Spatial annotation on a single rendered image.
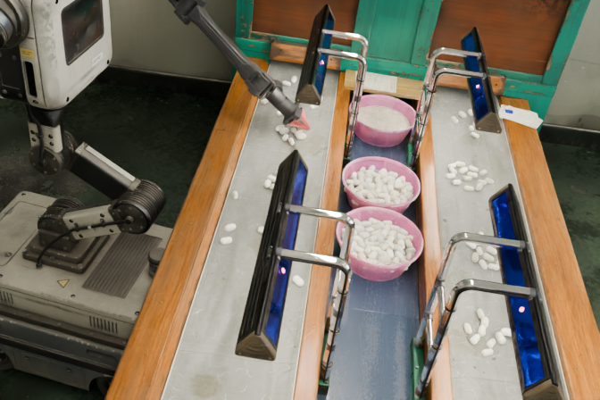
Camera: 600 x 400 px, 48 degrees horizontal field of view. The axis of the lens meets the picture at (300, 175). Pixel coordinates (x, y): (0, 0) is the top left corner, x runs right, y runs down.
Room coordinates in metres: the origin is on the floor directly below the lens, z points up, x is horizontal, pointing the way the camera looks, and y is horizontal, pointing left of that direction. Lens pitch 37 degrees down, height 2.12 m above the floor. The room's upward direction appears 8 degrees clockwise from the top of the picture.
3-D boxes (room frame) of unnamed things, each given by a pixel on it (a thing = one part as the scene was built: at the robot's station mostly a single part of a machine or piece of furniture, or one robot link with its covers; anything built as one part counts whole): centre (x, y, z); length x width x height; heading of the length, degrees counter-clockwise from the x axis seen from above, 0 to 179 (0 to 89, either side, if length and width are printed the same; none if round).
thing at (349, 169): (1.82, -0.27, 0.72); 0.27 x 0.27 x 0.10
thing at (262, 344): (1.13, 0.03, 1.08); 0.62 x 0.08 x 0.07; 178
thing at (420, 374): (1.11, -0.45, 0.90); 0.20 x 0.19 x 0.45; 178
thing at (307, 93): (2.10, 0.00, 1.08); 0.62 x 0.08 x 0.07; 178
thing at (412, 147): (2.08, -0.48, 0.90); 0.20 x 0.19 x 0.45; 178
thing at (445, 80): (2.52, -0.64, 0.83); 0.30 x 0.06 x 0.07; 88
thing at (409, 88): (2.48, -0.29, 0.77); 0.33 x 0.15 x 0.01; 88
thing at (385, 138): (2.26, -0.29, 0.72); 0.27 x 0.27 x 0.10
